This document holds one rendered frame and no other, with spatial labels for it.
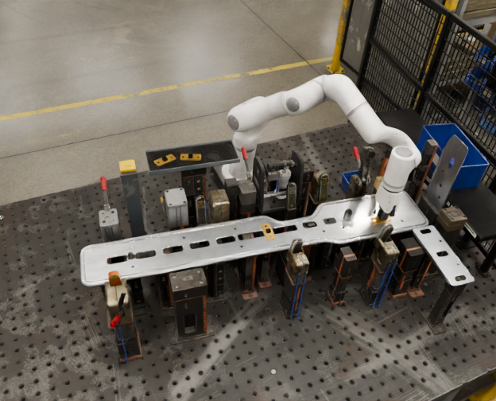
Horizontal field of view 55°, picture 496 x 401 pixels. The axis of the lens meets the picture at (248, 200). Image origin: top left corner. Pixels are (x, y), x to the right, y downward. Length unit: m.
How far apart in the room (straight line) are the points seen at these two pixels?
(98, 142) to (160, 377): 2.56
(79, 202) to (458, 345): 1.82
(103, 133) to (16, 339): 2.40
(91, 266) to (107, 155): 2.18
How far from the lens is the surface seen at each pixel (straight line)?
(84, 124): 4.31
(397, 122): 2.58
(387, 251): 1.86
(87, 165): 3.86
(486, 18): 4.32
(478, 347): 2.18
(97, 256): 1.85
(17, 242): 2.42
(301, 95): 1.87
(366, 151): 2.02
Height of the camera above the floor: 2.38
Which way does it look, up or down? 44 degrees down
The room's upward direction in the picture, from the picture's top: 4 degrees clockwise
